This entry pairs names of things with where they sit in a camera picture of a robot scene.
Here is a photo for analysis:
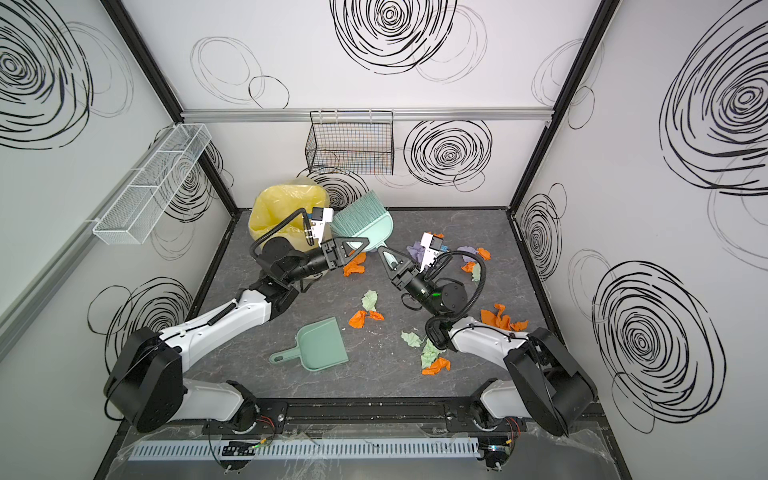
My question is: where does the orange paper scrap centre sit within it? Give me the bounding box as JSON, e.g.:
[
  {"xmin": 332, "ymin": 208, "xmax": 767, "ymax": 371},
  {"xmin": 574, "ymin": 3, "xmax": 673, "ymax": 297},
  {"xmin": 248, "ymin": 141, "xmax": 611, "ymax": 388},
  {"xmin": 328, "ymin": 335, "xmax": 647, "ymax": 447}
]
[{"xmin": 348, "ymin": 310, "xmax": 385, "ymax": 329}]

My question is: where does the clear wall shelf tray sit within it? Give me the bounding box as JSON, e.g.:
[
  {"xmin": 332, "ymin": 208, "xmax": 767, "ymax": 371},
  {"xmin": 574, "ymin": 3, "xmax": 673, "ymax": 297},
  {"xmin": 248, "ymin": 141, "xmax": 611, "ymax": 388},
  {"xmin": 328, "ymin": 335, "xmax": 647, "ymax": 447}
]
[{"xmin": 92, "ymin": 123, "xmax": 211, "ymax": 245}]

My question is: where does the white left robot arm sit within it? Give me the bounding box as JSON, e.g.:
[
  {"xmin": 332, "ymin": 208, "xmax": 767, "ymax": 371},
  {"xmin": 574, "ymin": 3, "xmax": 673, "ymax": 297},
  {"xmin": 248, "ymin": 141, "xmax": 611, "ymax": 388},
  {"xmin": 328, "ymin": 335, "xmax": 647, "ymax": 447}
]
[{"xmin": 103, "ymin": 207, "xmax": 371, "ymax": 434}]

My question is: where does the orange paper scrap front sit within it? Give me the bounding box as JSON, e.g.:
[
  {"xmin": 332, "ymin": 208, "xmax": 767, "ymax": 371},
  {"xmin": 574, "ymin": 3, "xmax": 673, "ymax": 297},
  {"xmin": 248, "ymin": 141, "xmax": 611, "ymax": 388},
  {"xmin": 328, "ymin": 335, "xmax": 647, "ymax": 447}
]
[{"xmin": 422, "ymin": 357, "xmax": 451, "ymax": 376}]

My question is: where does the white slotted cable duct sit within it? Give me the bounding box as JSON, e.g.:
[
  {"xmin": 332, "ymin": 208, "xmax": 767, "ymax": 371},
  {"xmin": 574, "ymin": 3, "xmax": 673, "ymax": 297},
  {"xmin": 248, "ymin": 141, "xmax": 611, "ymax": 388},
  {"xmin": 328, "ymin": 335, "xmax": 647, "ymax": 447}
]
[{"xmin": 128, "ymin": 438, "xmax": 481, "ymax": 462}]

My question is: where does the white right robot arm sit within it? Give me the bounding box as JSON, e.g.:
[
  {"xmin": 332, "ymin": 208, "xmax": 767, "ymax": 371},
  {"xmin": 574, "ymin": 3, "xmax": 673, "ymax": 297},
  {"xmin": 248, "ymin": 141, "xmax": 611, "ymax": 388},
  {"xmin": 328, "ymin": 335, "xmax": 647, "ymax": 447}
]
[{"xmin": 377, "ymin": 246, "xmax": 597, "ymax": 436}]

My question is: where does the orange paper scrap near bin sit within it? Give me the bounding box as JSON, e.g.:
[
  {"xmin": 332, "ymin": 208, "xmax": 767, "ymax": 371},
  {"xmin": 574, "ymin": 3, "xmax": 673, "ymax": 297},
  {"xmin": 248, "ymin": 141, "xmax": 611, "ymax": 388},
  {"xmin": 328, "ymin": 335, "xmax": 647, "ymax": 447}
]
[{"xmin": 343, "ymin": 252, "xmax": 367, "ymax": 277}]

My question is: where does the black wire basket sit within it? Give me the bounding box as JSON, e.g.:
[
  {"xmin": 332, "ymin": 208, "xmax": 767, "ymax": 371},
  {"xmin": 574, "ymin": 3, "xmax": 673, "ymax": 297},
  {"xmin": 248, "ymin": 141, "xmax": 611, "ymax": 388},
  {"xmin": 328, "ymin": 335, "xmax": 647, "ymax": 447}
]
[{"xmin": 304, "ymin": 109, "xmax": 395, "ymax": 176}]

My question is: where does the orange twisted paper scrap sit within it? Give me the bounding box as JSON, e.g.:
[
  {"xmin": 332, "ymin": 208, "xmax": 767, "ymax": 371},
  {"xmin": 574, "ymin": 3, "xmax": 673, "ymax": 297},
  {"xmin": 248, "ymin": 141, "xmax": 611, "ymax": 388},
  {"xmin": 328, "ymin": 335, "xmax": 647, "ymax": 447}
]
[{"xmin": 461, "ymin": 261, "xmax": 477, "ymax": 273}]

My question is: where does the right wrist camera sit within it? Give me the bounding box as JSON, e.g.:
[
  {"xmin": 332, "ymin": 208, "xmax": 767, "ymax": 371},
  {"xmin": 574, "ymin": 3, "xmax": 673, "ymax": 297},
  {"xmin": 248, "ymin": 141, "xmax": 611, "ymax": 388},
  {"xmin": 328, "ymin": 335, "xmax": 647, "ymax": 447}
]
[{"xmin": 420, "ymin": 232, "xmax": 444, "ymax": 271}]

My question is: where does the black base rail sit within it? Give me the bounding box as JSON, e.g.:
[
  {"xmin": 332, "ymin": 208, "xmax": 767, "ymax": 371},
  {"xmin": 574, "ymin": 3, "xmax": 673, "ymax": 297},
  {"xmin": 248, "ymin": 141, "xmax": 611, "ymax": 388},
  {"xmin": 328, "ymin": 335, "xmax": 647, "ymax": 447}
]
[{"xmin": 203, "ymin": 392, "xmax": 607, "ymax": 436}]

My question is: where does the orange paper scrap right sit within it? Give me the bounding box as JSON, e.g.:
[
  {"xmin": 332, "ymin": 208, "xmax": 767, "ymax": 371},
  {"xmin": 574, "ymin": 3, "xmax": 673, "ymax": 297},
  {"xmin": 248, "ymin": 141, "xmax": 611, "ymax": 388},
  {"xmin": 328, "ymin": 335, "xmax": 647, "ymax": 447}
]
[{"xmin": 480, "ymin": 304, "xmax": 529, "ymax": 332}]

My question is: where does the small orange paper scrap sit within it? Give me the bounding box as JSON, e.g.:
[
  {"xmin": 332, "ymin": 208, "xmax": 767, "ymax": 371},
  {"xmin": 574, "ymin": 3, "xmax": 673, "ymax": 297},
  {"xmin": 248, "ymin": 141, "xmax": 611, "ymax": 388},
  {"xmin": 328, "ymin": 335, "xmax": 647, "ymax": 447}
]
[{"xmin": 476, "ymin": 248, "xmax": 492, "ymax": 261}]

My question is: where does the green dustpan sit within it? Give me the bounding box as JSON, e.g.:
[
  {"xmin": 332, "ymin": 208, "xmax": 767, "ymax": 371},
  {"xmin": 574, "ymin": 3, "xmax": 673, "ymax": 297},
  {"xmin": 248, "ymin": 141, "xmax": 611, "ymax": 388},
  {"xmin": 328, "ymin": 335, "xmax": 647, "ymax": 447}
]
[{"xmin": 268, "ymin": 317, "xmax": 348, "ymax": 372}]

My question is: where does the small purple paper scrap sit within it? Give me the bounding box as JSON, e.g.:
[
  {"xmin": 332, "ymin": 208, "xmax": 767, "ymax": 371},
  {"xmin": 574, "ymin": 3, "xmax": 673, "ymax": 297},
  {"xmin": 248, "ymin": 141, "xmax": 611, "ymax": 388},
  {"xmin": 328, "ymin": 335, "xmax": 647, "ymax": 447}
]
[{"xmin": 406, "ymin": 242, "xmax": 425, "ymax": 263}]

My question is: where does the green paper scrap centre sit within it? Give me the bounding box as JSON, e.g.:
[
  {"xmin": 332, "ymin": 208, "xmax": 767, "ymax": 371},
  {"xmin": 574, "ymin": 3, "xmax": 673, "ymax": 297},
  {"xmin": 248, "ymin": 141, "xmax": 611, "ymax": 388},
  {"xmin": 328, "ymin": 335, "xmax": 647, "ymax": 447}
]
[{"xmin": 361, "ymin": 290, "xmax": 378, "ymax": 312}]

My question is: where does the small green paper scrap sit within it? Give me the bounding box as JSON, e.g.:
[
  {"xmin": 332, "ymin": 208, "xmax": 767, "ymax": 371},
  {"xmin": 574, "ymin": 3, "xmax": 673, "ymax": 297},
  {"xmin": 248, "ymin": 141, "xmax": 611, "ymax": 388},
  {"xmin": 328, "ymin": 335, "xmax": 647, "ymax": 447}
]
[{"xmin": 401, "ymin": 331, "xmax": 423, "ymax": 348}]

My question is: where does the beige bin with yellow bag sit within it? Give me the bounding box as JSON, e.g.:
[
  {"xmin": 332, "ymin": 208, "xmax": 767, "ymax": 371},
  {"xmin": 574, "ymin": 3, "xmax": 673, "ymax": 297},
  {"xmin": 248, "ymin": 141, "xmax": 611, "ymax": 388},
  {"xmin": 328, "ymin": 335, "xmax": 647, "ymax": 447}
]
[{"xmin": 248, "ymin": 178, "xmax": 330, "ymax": 252}]

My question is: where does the green paper scrap front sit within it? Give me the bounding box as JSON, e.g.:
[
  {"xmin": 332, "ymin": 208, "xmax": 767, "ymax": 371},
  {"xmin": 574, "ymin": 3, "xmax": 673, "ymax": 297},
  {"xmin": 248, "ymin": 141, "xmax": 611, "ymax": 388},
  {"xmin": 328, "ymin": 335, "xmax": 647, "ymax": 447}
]
[{"xmin": 421, "ymin": 339, "xmax": 442, "ymax": 369}]

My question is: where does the green hand brush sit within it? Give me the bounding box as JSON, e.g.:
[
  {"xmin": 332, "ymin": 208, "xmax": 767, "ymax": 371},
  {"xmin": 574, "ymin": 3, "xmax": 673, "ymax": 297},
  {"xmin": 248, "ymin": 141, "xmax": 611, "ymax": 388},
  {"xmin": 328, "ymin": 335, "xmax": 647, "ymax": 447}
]
[{"xmin": 331, "ymin": 191, "xmax": 394, "ymax": 252}]

